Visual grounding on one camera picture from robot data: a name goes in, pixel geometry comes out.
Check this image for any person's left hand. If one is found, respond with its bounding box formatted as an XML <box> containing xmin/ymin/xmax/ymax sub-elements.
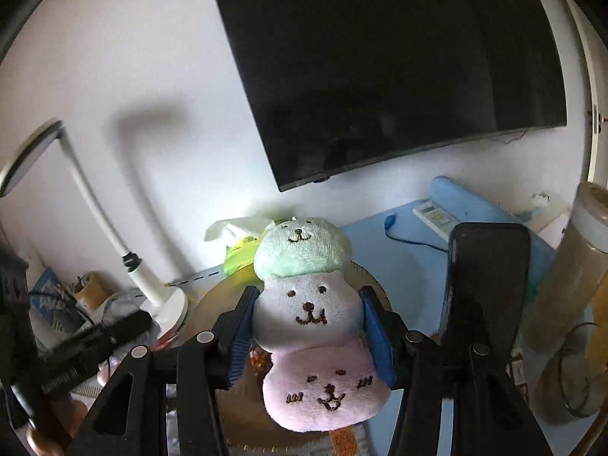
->
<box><xmin>26</xmin><ymin>401</ymin><xmax>89</xmax><ymax>456</ymax></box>

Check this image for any white remote control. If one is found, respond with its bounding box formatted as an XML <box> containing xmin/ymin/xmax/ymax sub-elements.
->
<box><xmin>413</xmin><ymin>199</ymin><xmax>459</xmax><ymax>243</ymax></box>

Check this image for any black smartphone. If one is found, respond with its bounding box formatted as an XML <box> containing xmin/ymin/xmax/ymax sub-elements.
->
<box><xmin>436</xmin><ymin>222</ymin><xmax>531</xmax><ymax>371</ymax></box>

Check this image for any clear plastic bag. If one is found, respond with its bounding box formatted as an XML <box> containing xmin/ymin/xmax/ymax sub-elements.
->
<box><xmin>515</xmin><ymin>192</ymin><xmax>553</xmax><ymax>222</ymax></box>

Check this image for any white desk lamp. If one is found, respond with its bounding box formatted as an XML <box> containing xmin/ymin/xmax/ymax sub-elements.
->
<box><xmin>0</xmin><ymin>120</ymin><xmax>189</xmax><ymax>333</ymax></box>

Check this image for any round woven basket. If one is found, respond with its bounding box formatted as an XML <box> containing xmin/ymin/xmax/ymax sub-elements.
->
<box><xmin>183</xmin><ymin>262</ymin><xmax>404</xmax><ymax>456</ymax></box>

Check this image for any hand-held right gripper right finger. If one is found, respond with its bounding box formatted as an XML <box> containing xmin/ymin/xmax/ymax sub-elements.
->
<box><xmin>358</xmin><ymin>285</ymin><xmax>554</xmax><ymax>456</ymax></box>

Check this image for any blue desk mat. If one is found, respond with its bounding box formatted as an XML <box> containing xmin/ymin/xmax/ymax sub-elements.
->
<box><xmin>339</xmin><ymin>199</ymin><xmax>597</xmax><ymax>456</ymax></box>

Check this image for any black wall television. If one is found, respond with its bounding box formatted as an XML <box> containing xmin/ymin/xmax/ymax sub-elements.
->
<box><xmin>205</xmin><ymin>0</ymin><xmax>568</xmax><ymax>193</ymax></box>

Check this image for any green tissue pack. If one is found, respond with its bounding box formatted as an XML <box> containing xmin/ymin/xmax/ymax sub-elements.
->
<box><xmin>205</xmin><ymin>216</ymin><xmax>277</xmax><ymax>277</ymax></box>

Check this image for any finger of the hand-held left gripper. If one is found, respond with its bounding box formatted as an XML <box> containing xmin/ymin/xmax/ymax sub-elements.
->
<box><xmin>99</xmin><ymin>311</ymin><xmax>154</xmax><ymax>345</ymax></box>

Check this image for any blue cable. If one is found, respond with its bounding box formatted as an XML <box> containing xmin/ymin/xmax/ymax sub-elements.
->
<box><xmin>384</xmin><ymin>214</ymin><xmax>450</xmax><ymax>251</ymax></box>

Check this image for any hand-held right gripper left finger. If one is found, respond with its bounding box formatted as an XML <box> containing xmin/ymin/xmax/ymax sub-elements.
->
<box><xmin>66</xmin><ymin>285</ymin><xmax>262</xmax><ymax>456</ymax></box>

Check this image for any rolled blue mat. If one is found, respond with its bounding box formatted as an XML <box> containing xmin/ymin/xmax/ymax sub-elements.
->
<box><xmin>430</xmin><ymin>176</ymin><xmax>556</xmax><ymax>290</ymax></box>

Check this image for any three-bear plush toy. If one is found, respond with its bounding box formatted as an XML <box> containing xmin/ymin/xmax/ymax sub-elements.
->
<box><xmin>252</xmin><ymin>217</ymin><xmax>399</xmax><ymax>456</ymax></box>

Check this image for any brown tape roll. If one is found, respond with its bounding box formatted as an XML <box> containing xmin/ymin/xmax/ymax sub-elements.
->
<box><xmin>71</xmin><ymin>272</ymin><xmax>113</xmax><ymax>309</ymax></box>

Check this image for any white door frame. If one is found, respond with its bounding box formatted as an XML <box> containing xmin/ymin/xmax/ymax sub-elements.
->
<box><xmin>560</xmin><ymin>0</ymin><xmax>608</xmax><ymax>186</ymax></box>

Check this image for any blue printed box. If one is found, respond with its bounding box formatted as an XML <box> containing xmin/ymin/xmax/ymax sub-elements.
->
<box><xmin>28</xmin><ymin>266</ymin><xmax>79</xmax><ymax>338</ymax></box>

